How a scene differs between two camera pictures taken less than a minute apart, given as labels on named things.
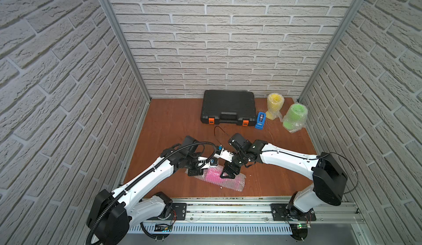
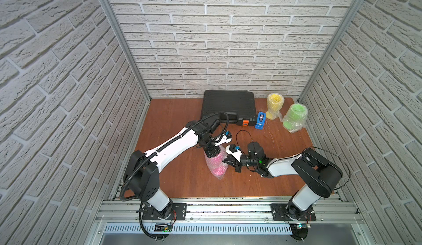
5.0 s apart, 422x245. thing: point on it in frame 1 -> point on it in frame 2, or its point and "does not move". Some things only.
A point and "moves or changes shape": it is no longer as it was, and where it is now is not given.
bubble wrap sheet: [275, 101] does not move
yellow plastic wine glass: [275, 101] does not move
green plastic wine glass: [295, 117] does not move
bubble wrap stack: [211, 175] moves or changes shape
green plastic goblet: [295, 117] does not move
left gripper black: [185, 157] -> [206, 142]
